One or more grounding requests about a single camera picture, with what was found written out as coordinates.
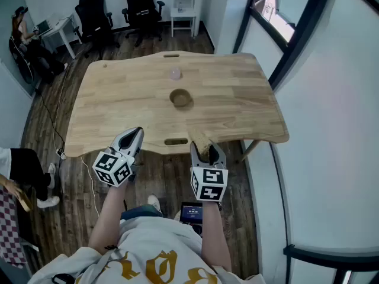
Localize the white cable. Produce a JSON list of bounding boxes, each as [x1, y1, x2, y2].
[[79, 155, 100, 218]]

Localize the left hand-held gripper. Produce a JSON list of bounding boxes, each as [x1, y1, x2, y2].
[[92, 127, 144, 188]]

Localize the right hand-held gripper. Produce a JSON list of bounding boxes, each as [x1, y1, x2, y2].
[[189, 142, 229, 202]]

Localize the person's white printed shirt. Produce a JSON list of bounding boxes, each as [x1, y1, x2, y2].
[[28, 216, 267, 284]]

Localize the grey laptop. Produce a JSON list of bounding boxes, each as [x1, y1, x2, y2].
[[35, 19, 54, 37]]

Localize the black clip-on device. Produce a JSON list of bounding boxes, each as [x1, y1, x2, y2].
[[52, 273, 75, 284]]

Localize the white desk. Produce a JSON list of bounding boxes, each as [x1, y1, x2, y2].
[[38, 13, 78, 60]]

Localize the black partition frame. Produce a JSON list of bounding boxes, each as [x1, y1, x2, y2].
[[282, 243, 379, 284]]

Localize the black window frame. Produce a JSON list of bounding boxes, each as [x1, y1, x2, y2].
[[232, 0, 379, 91]]

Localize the grey shoulder strap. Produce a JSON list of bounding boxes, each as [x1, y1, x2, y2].
[[91, 246, 126, 284]]

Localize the black office chair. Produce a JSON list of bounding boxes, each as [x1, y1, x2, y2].
[[121, 0, 166, 48], [73, 0, 121, 59]]

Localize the black cable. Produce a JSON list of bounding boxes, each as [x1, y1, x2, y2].
[[34, 88, 66, 150]]

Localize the black phone with lit screen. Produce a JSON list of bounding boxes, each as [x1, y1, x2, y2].
[[179, 201, 204, 236]]

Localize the beige sponge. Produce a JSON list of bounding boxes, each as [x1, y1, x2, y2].
[[188, 127, 213, 163]]

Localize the person's left forearm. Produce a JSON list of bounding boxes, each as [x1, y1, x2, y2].
[[88, 183, 131, 256]]

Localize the brown wooden bowl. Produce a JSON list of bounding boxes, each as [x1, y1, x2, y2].
[[168, 88, 194, 109]]

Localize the person's right forearm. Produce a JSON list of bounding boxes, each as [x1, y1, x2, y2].
[[201, 199, 233, 273]]

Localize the red white checkered cloth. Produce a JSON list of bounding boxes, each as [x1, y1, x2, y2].
[[0, 185, 28, 269]]

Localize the person's blue jeans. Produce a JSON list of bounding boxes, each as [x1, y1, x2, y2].
[[120, 204, 164, 222]]

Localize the small wooden board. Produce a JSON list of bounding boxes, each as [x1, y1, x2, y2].
[[14, 188, 34, 213]]

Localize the wooden table leg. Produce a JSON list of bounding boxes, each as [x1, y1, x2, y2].
[[236, 140, 262, 163]]

